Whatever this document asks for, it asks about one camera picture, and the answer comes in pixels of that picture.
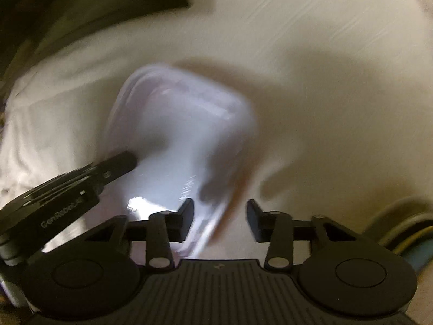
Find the white deep bowl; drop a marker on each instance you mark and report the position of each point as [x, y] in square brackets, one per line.
[189, 135]

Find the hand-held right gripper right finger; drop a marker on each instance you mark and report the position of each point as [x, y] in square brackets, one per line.
[253, 218]

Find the grey yellow blue cloth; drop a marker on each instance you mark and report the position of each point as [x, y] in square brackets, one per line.
[406, 230]

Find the white fringed table cloth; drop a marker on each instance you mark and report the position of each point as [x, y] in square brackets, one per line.
[321, 91]

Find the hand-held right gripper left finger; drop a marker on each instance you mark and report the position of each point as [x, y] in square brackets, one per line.
[187, 216]

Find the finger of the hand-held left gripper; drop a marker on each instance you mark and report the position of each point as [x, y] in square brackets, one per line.
[115, 167]

